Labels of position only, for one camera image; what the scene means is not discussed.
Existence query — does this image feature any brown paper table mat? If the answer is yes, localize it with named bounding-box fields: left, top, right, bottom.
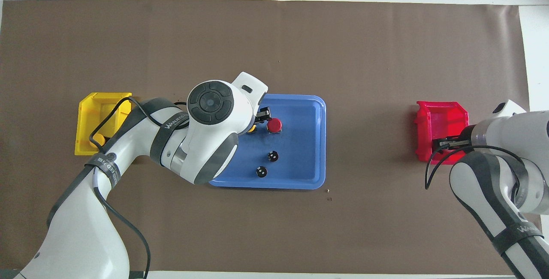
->
left=0, top=0, right=545, bottom=275

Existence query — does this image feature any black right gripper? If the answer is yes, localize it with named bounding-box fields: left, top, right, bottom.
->
left=433, top=126, right=474, bottom=151

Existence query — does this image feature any black velcro cable strap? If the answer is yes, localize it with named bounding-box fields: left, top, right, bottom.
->
left=84, top=152, right=124, bottom=188
left=149, top=111, right=190, bottom=165
left=490, top=222, right=544, bottom=255

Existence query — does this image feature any yellow plastic parts bin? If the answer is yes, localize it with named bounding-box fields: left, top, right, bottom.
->
left=75, top=92, right=133, bottom=156

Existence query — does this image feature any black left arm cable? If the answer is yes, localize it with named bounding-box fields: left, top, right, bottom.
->
left=89, top=96, right=151, bottom=279

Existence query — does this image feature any blue plastic tray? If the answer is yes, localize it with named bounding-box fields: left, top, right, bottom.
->
left=209, top=94, right=326, bottom=190

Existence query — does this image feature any red plastic parts bin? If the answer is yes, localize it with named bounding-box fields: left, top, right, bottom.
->
left=414, top=101, right=471, bottom=166

